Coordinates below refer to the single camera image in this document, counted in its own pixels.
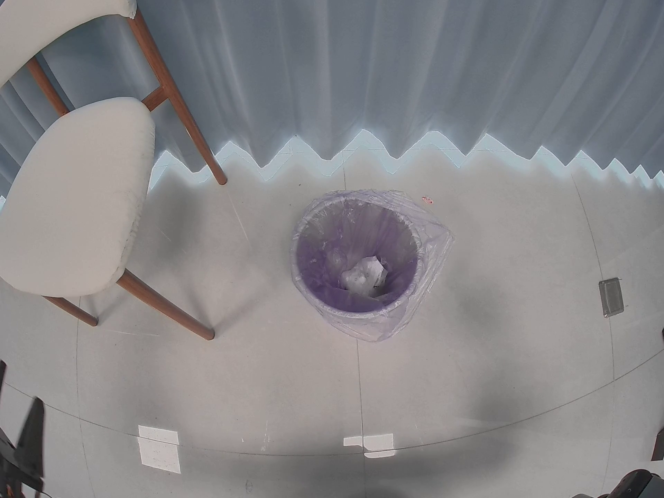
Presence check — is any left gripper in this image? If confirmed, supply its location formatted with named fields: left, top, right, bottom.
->
left=0, top=360, right=46, bottom=498

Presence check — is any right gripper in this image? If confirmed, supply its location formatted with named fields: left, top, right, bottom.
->
left=597, top=427, right=664, bottom=498

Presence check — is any purple plastic bag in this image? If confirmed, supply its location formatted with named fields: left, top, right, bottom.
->
left=290, top=189, right=454, bottom=343

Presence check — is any white trash bin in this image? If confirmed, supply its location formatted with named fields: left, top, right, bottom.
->
left=292, top=195, right=422, bottom=321

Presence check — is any white padded wooden chair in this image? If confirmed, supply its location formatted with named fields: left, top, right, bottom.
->
left=0, top=0, right=229, bottom=341

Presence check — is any crumpled white paper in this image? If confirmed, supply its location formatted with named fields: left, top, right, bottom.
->
left=340, top=256, right=389, bottom=297

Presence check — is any white curtain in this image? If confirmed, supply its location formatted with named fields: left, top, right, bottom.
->
left=0, top=0, right=664, bottom=193

